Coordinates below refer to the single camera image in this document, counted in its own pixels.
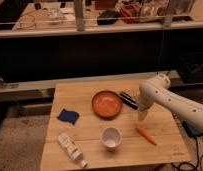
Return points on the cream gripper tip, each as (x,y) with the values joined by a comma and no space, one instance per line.
(142,113)

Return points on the orange ceramic bowl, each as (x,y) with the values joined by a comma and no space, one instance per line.
(106,104)

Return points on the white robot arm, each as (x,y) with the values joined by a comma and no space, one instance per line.
(155,90)

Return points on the orange carrot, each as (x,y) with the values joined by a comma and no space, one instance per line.
(143,132)

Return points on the black striped block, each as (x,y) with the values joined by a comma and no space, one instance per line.
(127,99)

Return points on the white cup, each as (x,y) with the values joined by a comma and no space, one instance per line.
(111,138)

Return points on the dark box on floor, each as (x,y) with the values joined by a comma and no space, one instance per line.
(190,130)

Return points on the blue cloth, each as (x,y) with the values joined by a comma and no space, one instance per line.
(68,116)

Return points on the white plastic bottle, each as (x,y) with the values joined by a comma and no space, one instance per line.
(72,150)

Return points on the red orange bag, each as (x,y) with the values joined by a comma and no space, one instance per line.
(129,13)

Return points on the black bag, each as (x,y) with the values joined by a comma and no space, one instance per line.
(107,17)

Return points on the metal clamp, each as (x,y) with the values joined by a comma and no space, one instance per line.
(4,85)

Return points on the metal post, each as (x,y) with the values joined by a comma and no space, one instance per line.
(79,16)

